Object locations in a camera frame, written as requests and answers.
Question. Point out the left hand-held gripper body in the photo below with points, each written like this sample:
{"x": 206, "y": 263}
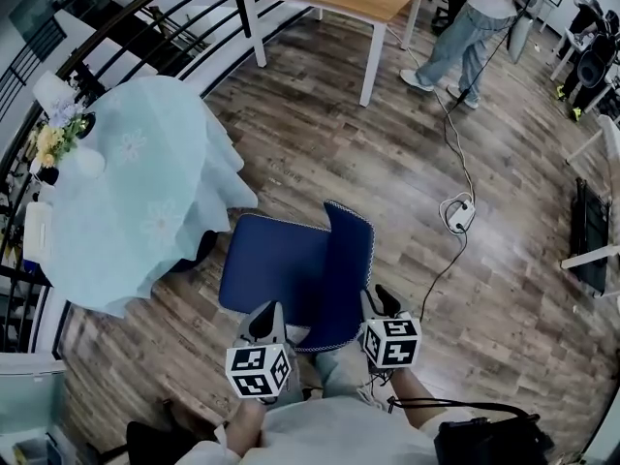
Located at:
{"x": 254, "y": 373}

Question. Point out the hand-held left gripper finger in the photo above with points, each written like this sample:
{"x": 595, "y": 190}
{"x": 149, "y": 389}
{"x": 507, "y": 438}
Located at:
{"x": 279, "y": 327}
{"x": 244, "y": 332}

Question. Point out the yellow and purple flowers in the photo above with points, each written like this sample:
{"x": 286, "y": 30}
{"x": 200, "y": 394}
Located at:
{"x": 55, "y": 138}

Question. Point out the person's right forearm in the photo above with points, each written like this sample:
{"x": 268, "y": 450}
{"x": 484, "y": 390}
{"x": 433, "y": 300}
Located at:
{"x": 412, "y": 395}

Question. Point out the white power strip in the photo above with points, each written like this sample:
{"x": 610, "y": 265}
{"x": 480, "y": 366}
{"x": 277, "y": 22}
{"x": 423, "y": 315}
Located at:
{"x": 460, "y": 213}

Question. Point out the person's grey shirt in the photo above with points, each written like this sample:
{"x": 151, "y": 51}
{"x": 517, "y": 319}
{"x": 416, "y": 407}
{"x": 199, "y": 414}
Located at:
{"x": 329, "y": 434}

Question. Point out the small black pot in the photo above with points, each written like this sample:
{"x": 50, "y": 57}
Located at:
{"x": 87, "y": 126}

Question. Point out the black tumbler white lid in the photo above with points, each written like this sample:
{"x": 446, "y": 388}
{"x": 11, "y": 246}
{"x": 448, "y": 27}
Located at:
{"x": 47, "y": 175}

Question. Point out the black office chair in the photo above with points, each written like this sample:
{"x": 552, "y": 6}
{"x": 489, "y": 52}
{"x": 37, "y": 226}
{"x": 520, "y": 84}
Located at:
{"x": 160, "y": 434}
{"x": 438, "y": 20}

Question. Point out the person's right shoe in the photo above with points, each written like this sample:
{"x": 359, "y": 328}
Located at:
{"x": 375, "y": 390}

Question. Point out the black metal railing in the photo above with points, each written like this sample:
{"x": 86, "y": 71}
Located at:
{"x": 242, "y": 3}

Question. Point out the person's left forearm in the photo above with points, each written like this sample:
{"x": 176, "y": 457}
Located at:
{"x": 244, "y": 426}

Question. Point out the light blue tablecloth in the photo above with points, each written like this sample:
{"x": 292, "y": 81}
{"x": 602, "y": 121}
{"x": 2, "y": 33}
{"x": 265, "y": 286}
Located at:
{"x": 145, "y": 187}

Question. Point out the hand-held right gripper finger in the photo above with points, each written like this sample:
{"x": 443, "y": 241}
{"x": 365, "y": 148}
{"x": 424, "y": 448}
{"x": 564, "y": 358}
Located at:
{"x": 393, "y": 305}
{"x": 368, "y": 308}

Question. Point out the white vase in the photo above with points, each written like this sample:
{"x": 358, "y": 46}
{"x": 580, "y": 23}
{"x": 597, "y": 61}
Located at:
{"x": 92, "y": 164}

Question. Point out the person's left leg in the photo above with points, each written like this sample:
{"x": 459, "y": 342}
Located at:
{"x": 339, "y": 373}

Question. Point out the white lamp shade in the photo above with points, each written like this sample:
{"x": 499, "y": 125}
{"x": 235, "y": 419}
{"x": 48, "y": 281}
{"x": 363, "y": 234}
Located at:
{"x": 51, "y": 92}

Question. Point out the black folded cart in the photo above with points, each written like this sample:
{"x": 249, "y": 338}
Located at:
{"x": 593, "y": 235}

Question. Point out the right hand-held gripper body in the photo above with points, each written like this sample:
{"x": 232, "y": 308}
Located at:
{"x": 392, "y": 342}

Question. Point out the black shoulder bag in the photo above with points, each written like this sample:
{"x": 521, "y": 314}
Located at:
{"x": 489, "y": 443}

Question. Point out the white cabinet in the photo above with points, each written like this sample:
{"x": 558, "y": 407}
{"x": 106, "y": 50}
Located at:
{"x": 24, "y": 405}

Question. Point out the blue upholstered chair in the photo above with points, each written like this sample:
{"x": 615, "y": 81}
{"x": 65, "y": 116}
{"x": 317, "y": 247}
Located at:
{"x": 290, "y": 269}

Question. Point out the round table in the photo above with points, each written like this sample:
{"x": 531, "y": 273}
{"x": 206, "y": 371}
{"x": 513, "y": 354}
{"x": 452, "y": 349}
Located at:
{"x": 196, "y": 255}

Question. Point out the long white table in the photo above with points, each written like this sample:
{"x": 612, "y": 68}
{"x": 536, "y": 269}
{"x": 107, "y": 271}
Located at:
{"x": 612, "y": 143}

